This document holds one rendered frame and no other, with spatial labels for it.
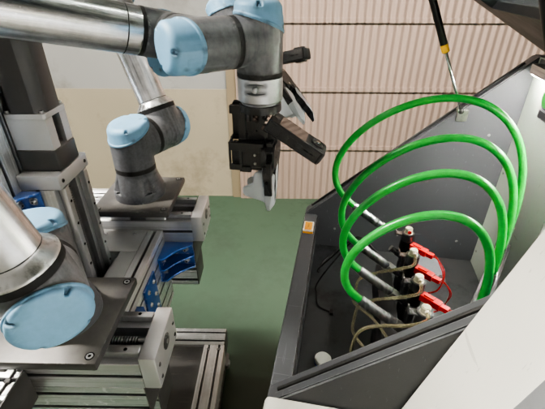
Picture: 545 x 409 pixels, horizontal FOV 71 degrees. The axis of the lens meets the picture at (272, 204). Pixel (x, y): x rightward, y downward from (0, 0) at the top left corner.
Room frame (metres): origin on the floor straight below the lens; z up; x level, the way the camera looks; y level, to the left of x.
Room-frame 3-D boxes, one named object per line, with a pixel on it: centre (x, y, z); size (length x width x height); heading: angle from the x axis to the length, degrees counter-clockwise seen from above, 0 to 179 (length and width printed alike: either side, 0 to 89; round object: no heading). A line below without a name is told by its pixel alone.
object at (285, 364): (0.75, -0.07, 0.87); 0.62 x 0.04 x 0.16; 170
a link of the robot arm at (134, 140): (1.04, 0.40, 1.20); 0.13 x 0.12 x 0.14; 150
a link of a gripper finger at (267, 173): (0.62, 0.01, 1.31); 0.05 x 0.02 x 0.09; 170
